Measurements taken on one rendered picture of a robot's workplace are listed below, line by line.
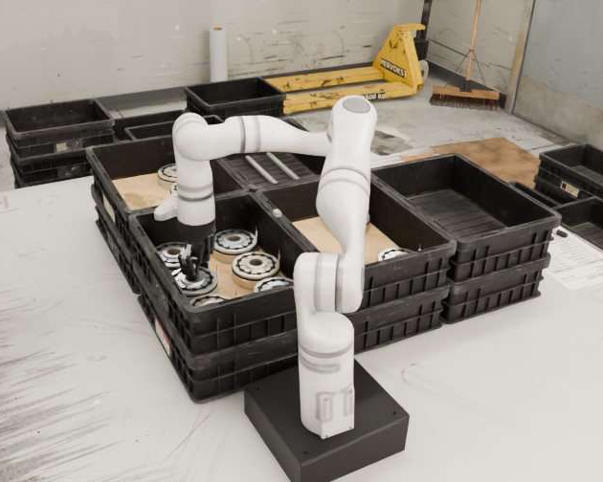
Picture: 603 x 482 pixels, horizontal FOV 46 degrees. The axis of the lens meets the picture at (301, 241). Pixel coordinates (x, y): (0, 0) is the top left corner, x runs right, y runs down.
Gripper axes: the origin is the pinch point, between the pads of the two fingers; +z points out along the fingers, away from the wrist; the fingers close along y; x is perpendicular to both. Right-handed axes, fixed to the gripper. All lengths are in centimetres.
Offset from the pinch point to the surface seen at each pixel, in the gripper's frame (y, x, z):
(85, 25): 268, 199, 30
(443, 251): 17, -48, -7
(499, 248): 29, -59, -3
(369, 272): 3.9, -35.3, -6.5
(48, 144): 109, 117, 33
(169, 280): -14.3, -0.9, -7.8
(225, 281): 2.8, -4.7, 2.3
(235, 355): -16.5, -15.0, 4.5
